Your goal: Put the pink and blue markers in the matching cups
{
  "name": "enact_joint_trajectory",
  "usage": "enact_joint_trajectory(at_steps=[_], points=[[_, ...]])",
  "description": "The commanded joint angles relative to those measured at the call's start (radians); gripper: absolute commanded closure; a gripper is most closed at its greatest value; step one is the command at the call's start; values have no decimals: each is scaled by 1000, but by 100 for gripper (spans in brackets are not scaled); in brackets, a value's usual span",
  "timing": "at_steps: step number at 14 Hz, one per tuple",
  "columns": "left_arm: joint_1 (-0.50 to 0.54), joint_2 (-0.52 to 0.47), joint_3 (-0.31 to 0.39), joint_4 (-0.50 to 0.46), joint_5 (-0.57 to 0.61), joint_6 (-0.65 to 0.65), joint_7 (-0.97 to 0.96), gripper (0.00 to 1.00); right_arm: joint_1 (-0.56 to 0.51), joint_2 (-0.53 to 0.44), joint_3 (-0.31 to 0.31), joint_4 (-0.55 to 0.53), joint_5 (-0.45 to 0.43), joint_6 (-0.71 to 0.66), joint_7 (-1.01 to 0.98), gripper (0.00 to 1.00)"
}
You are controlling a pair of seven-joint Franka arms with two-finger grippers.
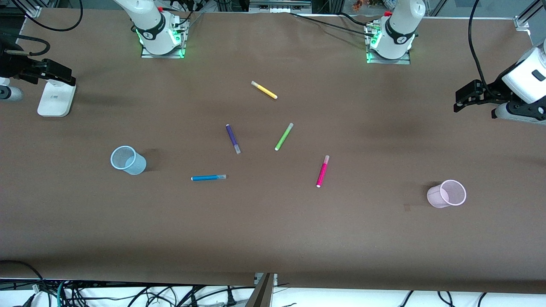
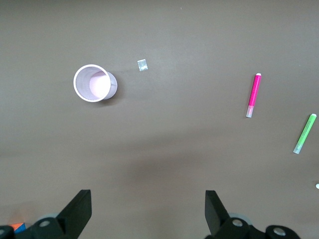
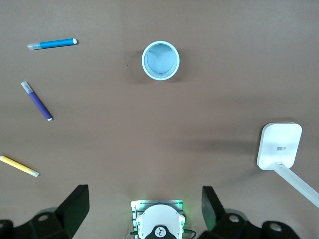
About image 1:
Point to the white rounded object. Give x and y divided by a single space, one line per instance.
3 81

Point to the translucent pink plastic cup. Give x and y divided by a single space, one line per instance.
435 196

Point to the yellow marker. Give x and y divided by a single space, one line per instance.
264 90

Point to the pink marker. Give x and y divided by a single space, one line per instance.
322 172

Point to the aluminium frame bracket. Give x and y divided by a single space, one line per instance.
33 10
522 22

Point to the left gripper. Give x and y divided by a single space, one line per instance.
494 90

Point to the purple marker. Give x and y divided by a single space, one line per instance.
231 136

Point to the green marker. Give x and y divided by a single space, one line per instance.
283 137

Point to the translucent blue plastic cup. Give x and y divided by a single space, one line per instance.
136 166

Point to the white desk lamp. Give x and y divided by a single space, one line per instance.
53 100

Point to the brown table leg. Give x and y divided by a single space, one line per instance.
261 296

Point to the grey background device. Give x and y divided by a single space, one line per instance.
279 6

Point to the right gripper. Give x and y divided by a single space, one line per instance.
12 66

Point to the blue marker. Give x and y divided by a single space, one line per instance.
207 177

